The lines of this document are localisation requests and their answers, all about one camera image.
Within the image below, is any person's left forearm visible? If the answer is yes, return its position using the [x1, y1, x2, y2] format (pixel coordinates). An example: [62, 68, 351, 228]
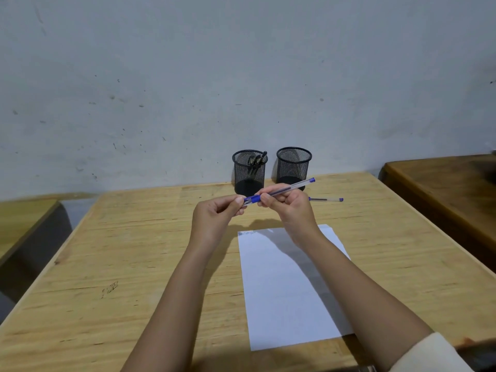
[120, 243, 222, 372]

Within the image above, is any dark wooden side table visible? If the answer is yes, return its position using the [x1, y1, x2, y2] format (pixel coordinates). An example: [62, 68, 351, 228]
[379, 153, 496, 274]

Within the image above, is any person's left hand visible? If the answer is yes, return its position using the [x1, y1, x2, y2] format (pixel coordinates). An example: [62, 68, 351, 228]
[189, 194, 247, 254]

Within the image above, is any light wooden side table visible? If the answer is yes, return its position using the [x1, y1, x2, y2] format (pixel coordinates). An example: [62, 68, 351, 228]
[0, 197, 73, 322]

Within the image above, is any white paper sheet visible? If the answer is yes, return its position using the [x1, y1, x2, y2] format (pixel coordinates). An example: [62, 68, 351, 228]
[237, 224, 354, 352]

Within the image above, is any person's right hand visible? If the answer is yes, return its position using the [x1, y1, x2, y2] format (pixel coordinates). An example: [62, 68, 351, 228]
[257, 183, 322, 249]

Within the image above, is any cream sleeve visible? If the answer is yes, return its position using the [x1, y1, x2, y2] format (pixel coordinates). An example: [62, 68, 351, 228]
[389, 332, 475, 372]

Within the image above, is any person's right forearm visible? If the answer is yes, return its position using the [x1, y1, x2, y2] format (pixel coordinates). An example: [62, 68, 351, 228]
[302, 232, 433, 372]

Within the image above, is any black mesh pen holder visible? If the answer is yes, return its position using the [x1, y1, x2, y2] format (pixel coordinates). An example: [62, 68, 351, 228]
[276, 147, 313, 191]
[232, 149, 269, 197]

